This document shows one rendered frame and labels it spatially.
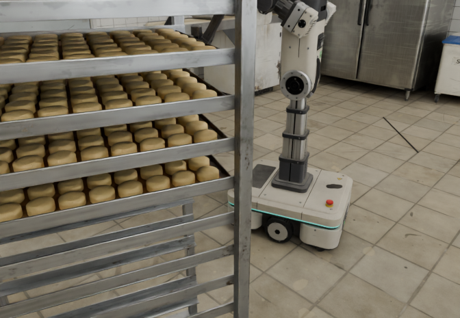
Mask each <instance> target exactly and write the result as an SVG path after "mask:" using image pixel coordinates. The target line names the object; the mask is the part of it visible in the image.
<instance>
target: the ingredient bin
mask: <svg viewBox="0 0 460 318"><path fill-rule="evenodd" d="M442 43H443V45H444V46H443V50H442V56H441V59H440V63H439V70H438V74H437V80H436V84H435V89H434V91H435V94H436V96H435V99H434V100H435V103H437V102H438V100H439V95H440V94H449V95H454V96H460V32H457V33H454V34H451V36H448V37H447V38H446V39H445V40H443V41H442Z"/></svg>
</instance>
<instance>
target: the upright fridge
mask: <svg viewBox="0 0 460 318"><path fill-rule="evenodd" d="M327 1H329V2H331V3H332V4H333V5H335V6H336V11H335V13H334V15H333V16H332V17H331V19H330V21H329V22H328V23H327V25H325V26H324V36H325V39H324V40H323V45H322V56H321V62H320V76H319V82H318V83H320V80H321V75H328V76H332V77H339V78H343V79H350V80H354V81H361V82H365V83H372V84H376V85H383V86H387V87H391V88H398V89H402V90H406V92H405V97H406V98H405V101H408V100H409V99H408V97H409V95H410V92H411V91H415V90H417V89H419V88H421V87H423V86H425V87H426V88H425V89H424V90H426V91H427V90H429V89H428V87H429V84H430V83H431V82H433V81H435V80H437V74H438V70H439V63H440V59H441V56H442V50H443V46H444V45H443V43H442V41H443V40H445V39H446V35H447V32H448V26H449V22H450V17H451V13H452V7H453V4H454V0H327Z"/></svg>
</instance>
